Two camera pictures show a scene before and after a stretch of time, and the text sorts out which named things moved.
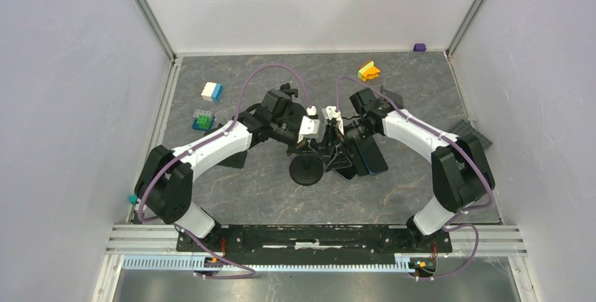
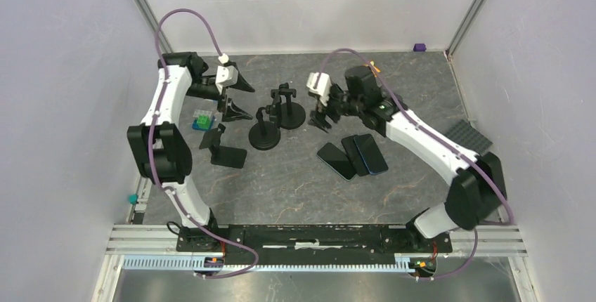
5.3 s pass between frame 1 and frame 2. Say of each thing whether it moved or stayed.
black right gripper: moved
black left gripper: moved
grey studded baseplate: stayed
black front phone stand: moved
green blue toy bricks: stayed
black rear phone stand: stayed
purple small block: stayed
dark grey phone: stayed
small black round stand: moved
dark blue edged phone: stayed
